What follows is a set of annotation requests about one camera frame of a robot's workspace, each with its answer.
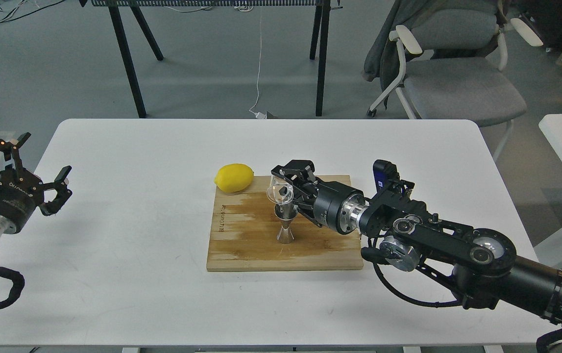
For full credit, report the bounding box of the white power cable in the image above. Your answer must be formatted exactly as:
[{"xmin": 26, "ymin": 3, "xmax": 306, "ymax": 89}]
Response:
[{"xmin": 248, "ymin": 7, "xmax": 269, "ymax": 120}]

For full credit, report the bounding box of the yellow lemon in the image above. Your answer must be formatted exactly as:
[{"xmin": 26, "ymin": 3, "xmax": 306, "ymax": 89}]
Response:
[{"xmin": 214, "ymin": 163, "xmax": 254, "ymax": 194}]

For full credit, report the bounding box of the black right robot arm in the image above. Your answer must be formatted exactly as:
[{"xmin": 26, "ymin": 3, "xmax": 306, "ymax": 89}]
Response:
[{"xmin": 268, "ymin": 159, "xmax": 562, "ymax": 353}]

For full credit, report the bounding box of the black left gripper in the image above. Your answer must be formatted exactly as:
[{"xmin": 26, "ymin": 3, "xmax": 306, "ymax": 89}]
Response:
[{"xmin": 0, "ymin": 132, "xmax": 73, "ymax": 235}]

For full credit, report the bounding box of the wooden cutting board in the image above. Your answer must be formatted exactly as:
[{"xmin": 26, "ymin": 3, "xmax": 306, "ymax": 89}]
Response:
[{"xmin": 206, "ymin": 176, "xmax": 364, "ymax": 272}]

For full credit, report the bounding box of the black metal rack table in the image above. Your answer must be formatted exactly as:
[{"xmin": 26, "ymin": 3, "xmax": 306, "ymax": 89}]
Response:
[{"xmin": 77, "ymin": 6, "xmax": 326, "ymax": 119}]

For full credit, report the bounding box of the steel double jigger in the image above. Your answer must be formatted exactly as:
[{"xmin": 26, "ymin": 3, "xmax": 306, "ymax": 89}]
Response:
[{"xmin": 274, "ymin": 203, "xmax": 298, "ymax": 244}]

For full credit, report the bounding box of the grey office chair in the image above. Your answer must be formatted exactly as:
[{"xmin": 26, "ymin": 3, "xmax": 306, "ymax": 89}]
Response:
[{"xmin": 367, "ymin": 9, "xmax": 542, "ymax": 159}]

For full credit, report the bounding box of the small clear glass cup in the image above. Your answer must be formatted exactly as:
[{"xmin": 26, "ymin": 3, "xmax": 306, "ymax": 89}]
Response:
[{"xmin": 267, "ymin": 175, "xmax": 294, "ymax": 205}]

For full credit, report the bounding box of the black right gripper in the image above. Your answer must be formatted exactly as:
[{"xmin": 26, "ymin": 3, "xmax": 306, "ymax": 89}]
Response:
[{"xmin": 271, "ymin": 159, "xmax": 367, "ymax": 234}]

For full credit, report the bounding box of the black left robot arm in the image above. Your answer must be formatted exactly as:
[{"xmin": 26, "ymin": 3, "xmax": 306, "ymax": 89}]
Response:
[{"xmin": 0, "ymin": 132, "xmax": 72, "ymax": 310}]

